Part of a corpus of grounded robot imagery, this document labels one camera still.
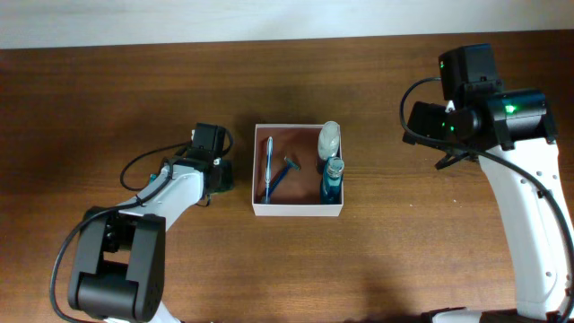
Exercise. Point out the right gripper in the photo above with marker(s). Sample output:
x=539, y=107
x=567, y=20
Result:
x=425, y=117

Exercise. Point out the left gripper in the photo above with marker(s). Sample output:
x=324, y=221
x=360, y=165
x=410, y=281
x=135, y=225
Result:
x=227, y=180

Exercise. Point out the blue white toothbrush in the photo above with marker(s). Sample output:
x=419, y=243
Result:
x=268, y=169

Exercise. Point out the blue disposable razor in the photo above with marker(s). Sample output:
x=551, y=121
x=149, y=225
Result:
x=290, y=165

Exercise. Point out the teal mouthwash bottle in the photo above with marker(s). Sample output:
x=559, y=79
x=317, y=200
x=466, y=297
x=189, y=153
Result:
x=331, y=183

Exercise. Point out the white spray bottle blue base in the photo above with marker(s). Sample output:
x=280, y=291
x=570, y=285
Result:
x=327, y=144

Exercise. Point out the green white soap packet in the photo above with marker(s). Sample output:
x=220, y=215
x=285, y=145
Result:
x=221, y=190

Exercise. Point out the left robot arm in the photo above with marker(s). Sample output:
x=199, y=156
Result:
x=119, y=266

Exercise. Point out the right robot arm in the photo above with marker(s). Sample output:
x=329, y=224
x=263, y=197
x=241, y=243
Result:
x=512, y=136

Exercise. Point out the white cardboard box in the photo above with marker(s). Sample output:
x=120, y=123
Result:
x=298, y=194

